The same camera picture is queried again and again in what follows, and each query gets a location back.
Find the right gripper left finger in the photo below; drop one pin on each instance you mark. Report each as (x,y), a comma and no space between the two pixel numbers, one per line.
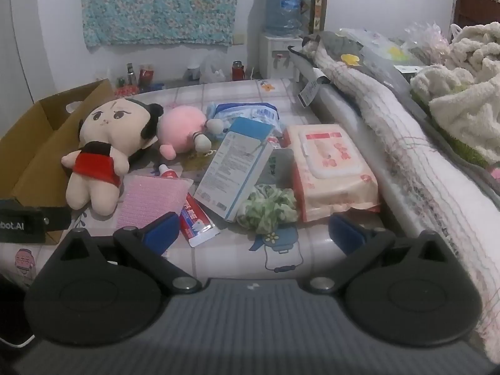
(143,248)

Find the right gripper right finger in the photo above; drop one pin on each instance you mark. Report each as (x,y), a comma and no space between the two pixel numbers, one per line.
(362,247)

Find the pink sponge cloth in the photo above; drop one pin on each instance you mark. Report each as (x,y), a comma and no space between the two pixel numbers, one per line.
(148,198)

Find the red toothpaste tube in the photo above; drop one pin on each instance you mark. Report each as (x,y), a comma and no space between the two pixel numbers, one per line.
(196,225)

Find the green floral scrunchie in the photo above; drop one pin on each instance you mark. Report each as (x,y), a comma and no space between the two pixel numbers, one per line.
(266,208)

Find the pink round plush toy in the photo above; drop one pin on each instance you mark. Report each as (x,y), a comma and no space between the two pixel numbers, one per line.
(186,128)

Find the blue white tissue pack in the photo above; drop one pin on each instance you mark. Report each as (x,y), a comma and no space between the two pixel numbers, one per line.
(263,112)

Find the brown cardboard box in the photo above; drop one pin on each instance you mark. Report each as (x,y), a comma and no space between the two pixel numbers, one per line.
(31,151)

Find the pink wet wipes pack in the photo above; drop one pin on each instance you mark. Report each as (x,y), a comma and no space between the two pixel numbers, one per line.
(329,173)

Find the big-head doll red dress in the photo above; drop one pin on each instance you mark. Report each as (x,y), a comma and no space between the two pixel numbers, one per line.
(111,137)

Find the red drink can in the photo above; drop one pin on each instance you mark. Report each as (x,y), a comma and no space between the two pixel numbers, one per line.
(146,74)

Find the white cup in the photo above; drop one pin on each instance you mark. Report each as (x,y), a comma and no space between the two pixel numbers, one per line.
(193,72)

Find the cream fluffy blanket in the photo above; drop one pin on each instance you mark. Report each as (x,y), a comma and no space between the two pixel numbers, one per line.
(460,92)

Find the white plastic bag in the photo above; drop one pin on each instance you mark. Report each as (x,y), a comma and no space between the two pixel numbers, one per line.
(212,69)

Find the red thermos bottle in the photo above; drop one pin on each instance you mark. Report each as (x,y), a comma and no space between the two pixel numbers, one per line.
(237,71)

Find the white water dispenser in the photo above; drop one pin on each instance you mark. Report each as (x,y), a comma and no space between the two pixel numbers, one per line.
(274,57)

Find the blue water bottle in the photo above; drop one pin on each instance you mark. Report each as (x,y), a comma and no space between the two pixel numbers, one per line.
(282,18)

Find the floral blue wall cloth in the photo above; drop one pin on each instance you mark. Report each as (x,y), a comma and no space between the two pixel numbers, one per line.
(157,22)

